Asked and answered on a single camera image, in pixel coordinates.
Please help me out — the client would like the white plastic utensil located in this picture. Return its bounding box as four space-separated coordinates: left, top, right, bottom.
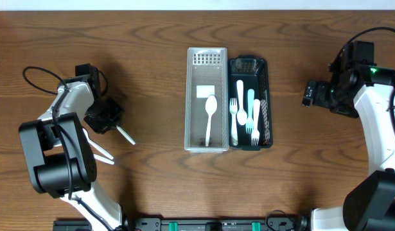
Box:
116 125 136 145

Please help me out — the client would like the white plastic spoon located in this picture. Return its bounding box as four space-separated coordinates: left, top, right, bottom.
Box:
94 154 114 165
205 95 217 147
83 128 114 160
236 80 247 126

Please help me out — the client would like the dark green plastic basket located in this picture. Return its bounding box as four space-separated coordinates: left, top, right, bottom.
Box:
227 55 273 151

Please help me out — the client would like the pale blue plastic fork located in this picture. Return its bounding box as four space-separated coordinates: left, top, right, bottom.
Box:
245 89 254 134

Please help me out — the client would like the white plastic fork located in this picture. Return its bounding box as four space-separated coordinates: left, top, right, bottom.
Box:
229 98 238 146
251 99 260 146

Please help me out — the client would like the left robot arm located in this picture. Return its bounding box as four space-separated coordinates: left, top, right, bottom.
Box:
19 64 135 230

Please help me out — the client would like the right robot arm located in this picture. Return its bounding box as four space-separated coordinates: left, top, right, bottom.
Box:
301 41 395 230

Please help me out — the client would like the white label in basket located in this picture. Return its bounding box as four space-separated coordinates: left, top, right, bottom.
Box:
196 85 215 98

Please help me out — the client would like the clear plastic basket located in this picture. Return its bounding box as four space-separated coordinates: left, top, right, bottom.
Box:
184 47 229 153

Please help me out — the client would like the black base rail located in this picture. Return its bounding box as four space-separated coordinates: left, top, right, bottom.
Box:
52 210 313 231

